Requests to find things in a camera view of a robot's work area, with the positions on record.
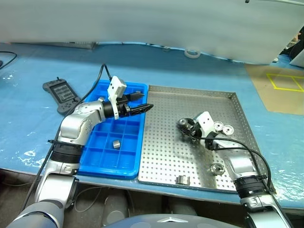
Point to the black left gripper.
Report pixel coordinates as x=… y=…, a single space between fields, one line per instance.
x=123 y=107

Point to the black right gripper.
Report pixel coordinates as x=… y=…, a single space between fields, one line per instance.
x=196 y=133

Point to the flanged metal roller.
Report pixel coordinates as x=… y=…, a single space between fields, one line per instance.
x=217 y=169
x=218 y=126
x=228 y=130

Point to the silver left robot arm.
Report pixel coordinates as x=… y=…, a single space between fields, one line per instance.
x=71 y=128

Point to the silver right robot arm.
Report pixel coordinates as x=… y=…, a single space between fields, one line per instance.
x=240 y=164

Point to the perforated steel tray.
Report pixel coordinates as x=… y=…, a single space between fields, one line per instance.
x=166 y=142

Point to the blue plastic compartment tray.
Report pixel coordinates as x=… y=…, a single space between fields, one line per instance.
x=111 y=164

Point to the white tape roll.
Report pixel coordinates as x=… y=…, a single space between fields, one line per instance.
x=192 y=56

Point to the black handheld controller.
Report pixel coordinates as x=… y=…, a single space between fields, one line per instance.
x=61 y=95

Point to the grey rounded cover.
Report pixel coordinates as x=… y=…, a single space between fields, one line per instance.
x=181 y=206
x=115 y=207

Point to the white foam sheet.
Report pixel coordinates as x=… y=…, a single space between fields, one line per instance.
x=142 y=21

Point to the grey robot torso cover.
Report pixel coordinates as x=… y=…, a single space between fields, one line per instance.
x=171 y=222

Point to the brown cardboard mat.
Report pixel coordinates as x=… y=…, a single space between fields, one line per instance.
x=285 y=102

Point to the dark clothed bystander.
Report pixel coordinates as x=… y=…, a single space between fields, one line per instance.
x=297 y=47

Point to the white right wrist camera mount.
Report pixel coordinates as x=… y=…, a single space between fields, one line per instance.
x=205 y=123

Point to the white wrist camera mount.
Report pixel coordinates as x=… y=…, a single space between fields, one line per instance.
x=205 y=123
x=116 y=88

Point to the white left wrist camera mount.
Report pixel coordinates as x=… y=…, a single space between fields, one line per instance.
x=116 y=88

